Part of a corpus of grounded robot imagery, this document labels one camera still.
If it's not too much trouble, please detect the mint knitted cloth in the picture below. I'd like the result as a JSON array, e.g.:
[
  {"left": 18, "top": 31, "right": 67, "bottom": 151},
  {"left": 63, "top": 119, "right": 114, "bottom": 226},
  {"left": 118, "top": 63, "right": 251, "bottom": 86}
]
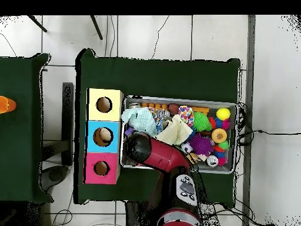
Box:
[{"left": 121, "top": 107, "right": 159, "bottom": 137}]

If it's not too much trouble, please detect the cream knitted cloth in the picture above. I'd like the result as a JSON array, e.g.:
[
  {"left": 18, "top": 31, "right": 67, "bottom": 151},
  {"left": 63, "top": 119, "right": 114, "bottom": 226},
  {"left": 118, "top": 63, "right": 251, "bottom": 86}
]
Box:
[{"left": 155, "top": 114, "right": 193, "bottom": 146}]

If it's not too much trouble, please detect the wooden box with three holes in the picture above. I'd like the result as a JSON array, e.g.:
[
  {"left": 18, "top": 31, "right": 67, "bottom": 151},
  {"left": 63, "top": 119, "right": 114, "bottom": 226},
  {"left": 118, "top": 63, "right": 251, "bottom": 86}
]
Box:
[{"left": 83, "top": 88, "right": 124, "bottom": 185}]

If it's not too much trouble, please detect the brown toy football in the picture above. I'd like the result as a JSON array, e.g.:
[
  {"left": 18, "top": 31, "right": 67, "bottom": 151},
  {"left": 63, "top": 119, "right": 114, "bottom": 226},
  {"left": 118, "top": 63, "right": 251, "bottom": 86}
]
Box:
[{"left": 168, "top": 102, "right": 180, "bottom": 116}]

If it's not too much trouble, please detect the polka dot cloth ball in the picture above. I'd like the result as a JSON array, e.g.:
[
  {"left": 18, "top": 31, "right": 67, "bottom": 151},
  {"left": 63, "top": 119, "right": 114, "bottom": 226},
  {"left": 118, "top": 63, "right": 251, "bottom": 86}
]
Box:
[{"left": 178, "top": 105, "right": 195, "bottom": 127}]

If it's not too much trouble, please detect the toy soccer ball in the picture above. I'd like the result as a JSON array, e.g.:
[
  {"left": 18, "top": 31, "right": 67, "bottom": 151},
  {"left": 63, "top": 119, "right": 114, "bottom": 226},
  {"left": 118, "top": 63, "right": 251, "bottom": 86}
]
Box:
[{"left": 180, "top": 141, "right": 193, "bottom": 154}]

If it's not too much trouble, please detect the green spiky ball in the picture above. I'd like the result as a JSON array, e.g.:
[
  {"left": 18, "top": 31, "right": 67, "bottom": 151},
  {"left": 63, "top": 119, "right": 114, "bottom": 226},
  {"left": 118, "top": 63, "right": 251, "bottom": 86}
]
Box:
[{"left": 192, "top": 111, "right": 212, "bottom": 132}]

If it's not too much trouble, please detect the purple spiky ball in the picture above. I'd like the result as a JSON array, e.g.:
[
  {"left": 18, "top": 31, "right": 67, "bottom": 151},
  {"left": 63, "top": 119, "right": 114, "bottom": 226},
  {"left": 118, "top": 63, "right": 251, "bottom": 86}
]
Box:
[{"left": 189, "top": 133, "right": 214, "bottom": 157}]

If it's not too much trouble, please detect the toy burger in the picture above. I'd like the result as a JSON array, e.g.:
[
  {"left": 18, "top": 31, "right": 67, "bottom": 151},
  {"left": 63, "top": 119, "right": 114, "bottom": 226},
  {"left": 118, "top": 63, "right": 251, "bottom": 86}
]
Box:
[{"left": 210, "top": 128, "right": 228, "bottom": 144}]

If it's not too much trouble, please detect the yellow ball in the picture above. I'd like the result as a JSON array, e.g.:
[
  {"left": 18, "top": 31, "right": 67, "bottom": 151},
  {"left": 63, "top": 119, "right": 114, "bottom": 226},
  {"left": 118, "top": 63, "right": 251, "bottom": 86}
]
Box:
[{"left": 216, "top": 107, "right": 232, "bottom": 121}]

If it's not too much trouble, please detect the black tripod leg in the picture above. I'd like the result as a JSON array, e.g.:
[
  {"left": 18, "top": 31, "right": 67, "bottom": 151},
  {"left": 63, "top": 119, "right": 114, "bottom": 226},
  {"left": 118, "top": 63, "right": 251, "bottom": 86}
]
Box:
[
  {"left": 27, "top": 15, "right": 48, "bottom": 33},
  {"left": 89, "top": 15, "right": 103, "bottom": 41}
]

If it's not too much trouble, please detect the dark green side table cloth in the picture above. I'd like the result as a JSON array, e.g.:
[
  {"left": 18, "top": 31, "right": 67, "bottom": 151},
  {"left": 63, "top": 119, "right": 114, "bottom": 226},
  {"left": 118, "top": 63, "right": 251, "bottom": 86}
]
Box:
[{"left": 0, "top": 52, "right": 53, "bottom": 204}]

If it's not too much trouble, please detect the orange plastic cup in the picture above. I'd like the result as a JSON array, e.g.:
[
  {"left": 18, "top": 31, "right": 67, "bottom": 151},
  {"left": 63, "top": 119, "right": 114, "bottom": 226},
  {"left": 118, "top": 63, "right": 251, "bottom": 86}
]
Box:
[{"left": 0, "top": 95, "right": 17, "bottom": 114}]

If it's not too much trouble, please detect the wire mesh bin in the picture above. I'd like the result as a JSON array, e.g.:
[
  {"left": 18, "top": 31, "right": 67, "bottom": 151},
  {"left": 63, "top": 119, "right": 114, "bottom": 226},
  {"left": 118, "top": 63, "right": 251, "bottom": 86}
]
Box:
[{"left": 119, "top": 94, "right": 238, "bottom": 175}]

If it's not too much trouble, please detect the black cable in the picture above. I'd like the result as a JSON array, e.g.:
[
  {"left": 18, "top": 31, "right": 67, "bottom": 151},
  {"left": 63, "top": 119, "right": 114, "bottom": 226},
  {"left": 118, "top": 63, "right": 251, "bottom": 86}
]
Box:
[{"left": 237, "top": 129, "right": 301, "bottom": 144}]

